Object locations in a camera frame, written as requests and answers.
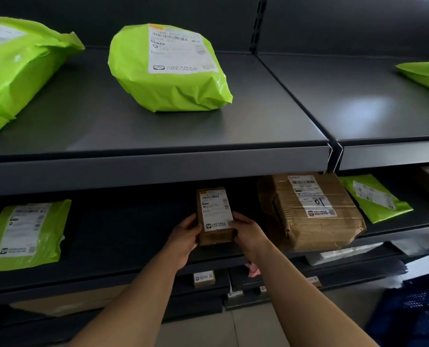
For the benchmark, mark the tiny labelled cardboard box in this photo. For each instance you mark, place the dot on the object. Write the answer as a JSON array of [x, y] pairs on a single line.
[[314, 281], [204, 278]]

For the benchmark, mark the plain brown cardboard carton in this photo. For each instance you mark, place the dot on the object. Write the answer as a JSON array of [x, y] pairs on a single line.
[[70, 301]]

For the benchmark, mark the flat white parcel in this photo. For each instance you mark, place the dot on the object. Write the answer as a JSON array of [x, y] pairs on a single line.
[[339, 253]]

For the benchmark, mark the plump green labelled mailer bag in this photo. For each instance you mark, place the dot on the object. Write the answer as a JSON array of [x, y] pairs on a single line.
[[163, 86]]

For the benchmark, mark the dark grey metal shelf board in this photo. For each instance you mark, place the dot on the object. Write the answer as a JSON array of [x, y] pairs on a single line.
[[373, 104], [402, 227], [344, 276], [185, 303], [91, 140], [120, 227]]

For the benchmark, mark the slotted metal shelf upright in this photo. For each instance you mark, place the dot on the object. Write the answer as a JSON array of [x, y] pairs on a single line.
[[259, 23]]

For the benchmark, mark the flat green labelled mailer bag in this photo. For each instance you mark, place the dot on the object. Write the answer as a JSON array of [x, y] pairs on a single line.
[[26, 234]]

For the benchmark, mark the white plastic mailer bag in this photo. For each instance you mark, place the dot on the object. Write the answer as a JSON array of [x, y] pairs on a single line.
[[415, 243]]

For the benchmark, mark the small brown labelled cardboard box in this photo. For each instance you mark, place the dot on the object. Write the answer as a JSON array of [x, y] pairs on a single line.
[[214, 213]]

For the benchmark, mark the person's right hand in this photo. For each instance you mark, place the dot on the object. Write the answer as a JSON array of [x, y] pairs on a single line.
[[252, 240]]

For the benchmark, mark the person's left hand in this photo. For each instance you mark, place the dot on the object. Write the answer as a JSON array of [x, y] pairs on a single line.
[[180, 242]]

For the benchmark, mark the large green mailer bag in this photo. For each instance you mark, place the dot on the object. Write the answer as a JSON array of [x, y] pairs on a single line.
[[15, 72]]

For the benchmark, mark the large taped brown cardboard parcel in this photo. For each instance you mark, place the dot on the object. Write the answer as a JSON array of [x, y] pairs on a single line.
[[319, 227]]

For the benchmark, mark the person's left thumb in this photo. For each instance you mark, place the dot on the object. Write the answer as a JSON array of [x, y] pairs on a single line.
[[192, 223]]

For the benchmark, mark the person's left forearm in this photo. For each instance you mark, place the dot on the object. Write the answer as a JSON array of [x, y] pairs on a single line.
[[135, 303]]

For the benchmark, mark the person's right forearm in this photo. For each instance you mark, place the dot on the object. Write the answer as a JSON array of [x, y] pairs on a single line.
[[301, 303]]

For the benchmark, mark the blue plastic crate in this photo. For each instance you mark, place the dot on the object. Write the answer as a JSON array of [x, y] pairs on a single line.
[[413, 314]]

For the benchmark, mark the small flat green mailer bag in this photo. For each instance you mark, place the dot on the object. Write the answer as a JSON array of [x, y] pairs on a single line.
[[375, 198]]

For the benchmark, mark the pink packet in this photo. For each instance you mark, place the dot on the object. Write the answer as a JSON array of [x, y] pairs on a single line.
[[254, 269]]

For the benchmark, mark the person's right thumb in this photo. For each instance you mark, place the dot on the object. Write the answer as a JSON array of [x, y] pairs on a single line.
[[239, 220]]

